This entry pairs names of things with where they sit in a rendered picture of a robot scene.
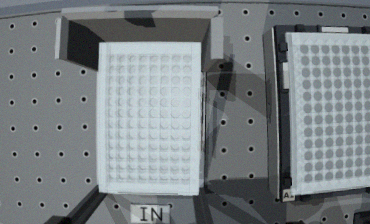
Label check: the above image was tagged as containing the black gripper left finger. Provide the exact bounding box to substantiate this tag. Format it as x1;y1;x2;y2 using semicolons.
44;216;71;224

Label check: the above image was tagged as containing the grey perforated base plate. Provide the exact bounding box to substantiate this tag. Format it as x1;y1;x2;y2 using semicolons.
0;0;370;224

